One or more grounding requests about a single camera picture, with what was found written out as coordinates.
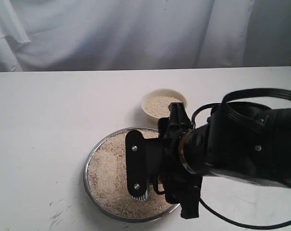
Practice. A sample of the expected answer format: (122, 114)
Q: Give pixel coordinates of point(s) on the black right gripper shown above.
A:
(180, 185)

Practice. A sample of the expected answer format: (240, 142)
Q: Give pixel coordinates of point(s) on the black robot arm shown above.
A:
(242, 141)

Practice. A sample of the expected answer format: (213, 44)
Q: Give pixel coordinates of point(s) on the small cream ceramic bowl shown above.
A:
(155, 103)

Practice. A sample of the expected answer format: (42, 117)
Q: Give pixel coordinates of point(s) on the large steel rice plate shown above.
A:
(105, 183)

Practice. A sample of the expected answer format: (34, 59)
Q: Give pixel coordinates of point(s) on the white backdrop cloth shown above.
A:
(76, 35)

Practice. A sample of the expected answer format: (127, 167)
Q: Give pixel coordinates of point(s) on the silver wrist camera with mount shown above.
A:
(144, 164)

